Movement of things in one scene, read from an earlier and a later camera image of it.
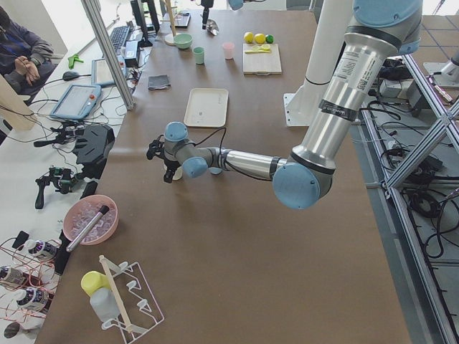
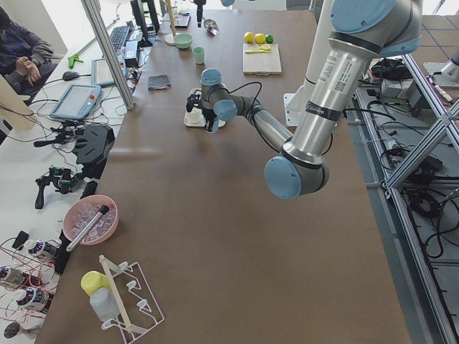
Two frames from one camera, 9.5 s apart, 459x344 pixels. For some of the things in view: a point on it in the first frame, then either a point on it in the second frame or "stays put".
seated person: (25, 59) stays put
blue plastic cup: (215, 170) -> (215, 126)
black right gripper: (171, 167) -> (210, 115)
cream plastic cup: (178, 173) -> (195, 117)
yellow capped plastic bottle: (96, 285) stays put
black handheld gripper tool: (63, 180) stays put
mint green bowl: (183, 40) stays put
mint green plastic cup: (199, 54) stays put
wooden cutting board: (262, 64) stays put
